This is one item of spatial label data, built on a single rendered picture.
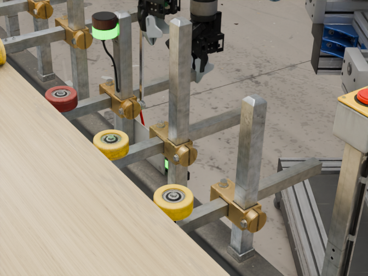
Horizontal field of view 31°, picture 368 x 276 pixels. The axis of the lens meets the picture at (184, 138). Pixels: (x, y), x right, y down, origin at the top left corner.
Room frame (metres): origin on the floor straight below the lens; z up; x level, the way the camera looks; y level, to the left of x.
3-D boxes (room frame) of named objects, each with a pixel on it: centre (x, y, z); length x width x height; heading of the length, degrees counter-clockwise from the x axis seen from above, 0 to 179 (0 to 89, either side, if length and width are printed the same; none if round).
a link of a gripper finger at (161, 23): (1.61, 0.07, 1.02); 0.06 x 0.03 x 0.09; 56
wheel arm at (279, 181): (1.17, -0.14, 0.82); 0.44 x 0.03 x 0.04; 126
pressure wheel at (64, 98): (1.46, 0.31, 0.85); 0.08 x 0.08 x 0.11
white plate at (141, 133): (1.51, 0.12, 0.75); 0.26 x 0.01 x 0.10; 36
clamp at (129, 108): (1.54, 0.18, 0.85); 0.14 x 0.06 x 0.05; 36
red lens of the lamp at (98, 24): (1.49, 0.20, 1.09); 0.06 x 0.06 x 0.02
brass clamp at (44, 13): (1.94, 0.47, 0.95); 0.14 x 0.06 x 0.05; 36
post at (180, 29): (1.32, 0.01, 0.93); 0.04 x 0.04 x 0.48; 36
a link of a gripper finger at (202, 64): (1.69, -0.04, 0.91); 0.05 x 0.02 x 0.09; 36
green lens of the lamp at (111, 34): (1.49, 0.20, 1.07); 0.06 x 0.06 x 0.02
